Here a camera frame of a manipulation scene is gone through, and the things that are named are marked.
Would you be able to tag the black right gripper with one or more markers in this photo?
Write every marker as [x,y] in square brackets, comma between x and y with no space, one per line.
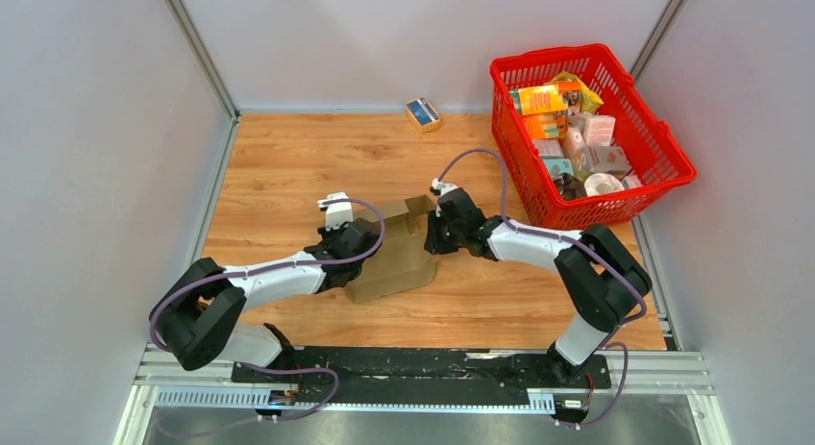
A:
[432,242]

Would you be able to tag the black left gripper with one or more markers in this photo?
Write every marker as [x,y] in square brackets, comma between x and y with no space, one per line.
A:
[327,234]

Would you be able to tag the brown cardboard box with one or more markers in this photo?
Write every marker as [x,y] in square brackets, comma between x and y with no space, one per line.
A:
[401,263]

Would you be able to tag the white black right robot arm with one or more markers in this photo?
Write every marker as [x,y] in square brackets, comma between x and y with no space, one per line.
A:
[604,281]

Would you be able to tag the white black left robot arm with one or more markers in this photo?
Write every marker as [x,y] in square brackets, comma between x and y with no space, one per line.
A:
[197,320]

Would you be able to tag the teal small box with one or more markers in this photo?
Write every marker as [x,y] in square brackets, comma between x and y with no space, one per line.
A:
[557,167]

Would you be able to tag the small blue yellow box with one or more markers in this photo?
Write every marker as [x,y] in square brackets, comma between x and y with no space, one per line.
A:
[423,115]

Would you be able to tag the pink patterned box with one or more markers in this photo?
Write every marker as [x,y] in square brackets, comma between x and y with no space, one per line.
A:
[611,160]

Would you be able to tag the brown chocolate packet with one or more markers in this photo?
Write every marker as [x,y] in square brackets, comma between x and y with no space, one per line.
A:
[569,187]

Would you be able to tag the orange juice carton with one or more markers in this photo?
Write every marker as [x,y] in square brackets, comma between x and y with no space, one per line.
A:
[545,125]

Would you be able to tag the white tape roll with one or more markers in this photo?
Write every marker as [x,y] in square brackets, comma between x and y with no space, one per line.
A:
[602,184]

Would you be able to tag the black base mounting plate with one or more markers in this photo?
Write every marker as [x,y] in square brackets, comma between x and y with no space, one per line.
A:
[423,376]

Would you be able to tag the orange snack packet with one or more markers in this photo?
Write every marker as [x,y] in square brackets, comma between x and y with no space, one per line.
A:
[559,96]

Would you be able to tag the pink white tissue pack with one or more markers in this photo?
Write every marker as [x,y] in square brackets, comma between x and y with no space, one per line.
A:
[598,129]

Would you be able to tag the yellow snack bag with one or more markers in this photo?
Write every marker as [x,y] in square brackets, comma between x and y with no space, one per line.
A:
[590,100]

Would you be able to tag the red plastic shopping basket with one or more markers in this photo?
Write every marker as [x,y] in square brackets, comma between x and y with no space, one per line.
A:
[656,158]

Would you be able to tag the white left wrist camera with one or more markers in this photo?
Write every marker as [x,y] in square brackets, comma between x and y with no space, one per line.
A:
[337,210]

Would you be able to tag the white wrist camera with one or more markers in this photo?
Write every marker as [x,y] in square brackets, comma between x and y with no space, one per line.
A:
[439,188]
[337,210]

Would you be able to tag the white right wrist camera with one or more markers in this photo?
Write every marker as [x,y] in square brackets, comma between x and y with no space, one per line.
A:
[439,188]

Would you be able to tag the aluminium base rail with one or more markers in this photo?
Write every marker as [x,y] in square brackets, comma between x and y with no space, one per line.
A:
[635,373]

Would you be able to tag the left aluminium wall post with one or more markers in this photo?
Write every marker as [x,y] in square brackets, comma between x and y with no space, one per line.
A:
[198,47]

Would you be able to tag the aluminium wall post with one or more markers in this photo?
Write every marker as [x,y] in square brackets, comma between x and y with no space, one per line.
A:
[198,47]
[661,28]

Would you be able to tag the right aluminium wall post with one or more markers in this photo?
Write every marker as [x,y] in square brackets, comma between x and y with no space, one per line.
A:
[661,28]

